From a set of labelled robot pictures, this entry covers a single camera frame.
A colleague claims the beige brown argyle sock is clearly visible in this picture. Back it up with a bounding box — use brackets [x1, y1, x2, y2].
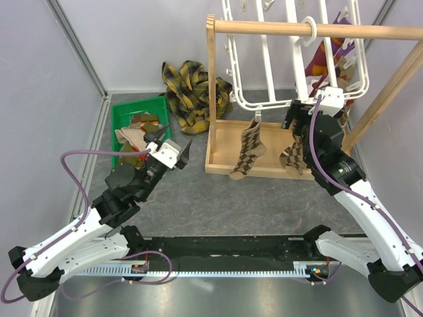
[279, 120, 307, 176]
[229, 119, 266, 180]

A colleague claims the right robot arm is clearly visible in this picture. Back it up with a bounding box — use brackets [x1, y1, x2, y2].
[285, 100, 422, 303]

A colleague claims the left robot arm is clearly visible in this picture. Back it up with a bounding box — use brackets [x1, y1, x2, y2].
[9, 127, 190, 302]

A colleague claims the white hanger clip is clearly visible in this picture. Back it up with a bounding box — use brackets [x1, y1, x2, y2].
[254, 110, 262, 122]

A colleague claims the wooden hanger stand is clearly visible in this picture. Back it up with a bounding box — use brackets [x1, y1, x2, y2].
[205, 15, 422, 180]

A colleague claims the olive brown patterned sock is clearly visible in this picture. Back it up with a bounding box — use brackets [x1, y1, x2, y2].
[120, 112, 163, 153]

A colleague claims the beige red snowman sock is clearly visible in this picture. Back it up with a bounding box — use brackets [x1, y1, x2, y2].
[114, 127, 147, 152]

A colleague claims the green plastic bin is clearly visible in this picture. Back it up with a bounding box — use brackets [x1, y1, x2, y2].
[111, 96, 169, 152]

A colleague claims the maroon orange sock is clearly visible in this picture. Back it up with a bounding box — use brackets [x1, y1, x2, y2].
[305, 41, 328, 89]

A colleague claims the yellow plaid cloth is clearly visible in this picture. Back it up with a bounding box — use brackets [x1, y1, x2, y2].
[161, 59, 234, 136]

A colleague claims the aluminium corner profile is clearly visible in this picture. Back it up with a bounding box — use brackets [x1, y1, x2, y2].
[46, 0, 108, 98]

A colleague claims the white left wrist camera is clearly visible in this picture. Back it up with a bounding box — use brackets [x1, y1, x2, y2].
[147, 139, 182, 169]

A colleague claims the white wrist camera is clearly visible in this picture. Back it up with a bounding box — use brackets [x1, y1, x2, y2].
[147, 139, 182, 169]
[317, 86, 345, 117]

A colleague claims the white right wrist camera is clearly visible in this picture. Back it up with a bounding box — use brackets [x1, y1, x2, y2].
[317, 86, 345, 117]

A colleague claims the white slotted cable duct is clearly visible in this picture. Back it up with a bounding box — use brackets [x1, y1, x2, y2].
[78, 258, 310, 278]

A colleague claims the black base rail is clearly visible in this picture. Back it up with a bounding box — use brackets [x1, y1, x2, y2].
[108, 226, 331, 275]

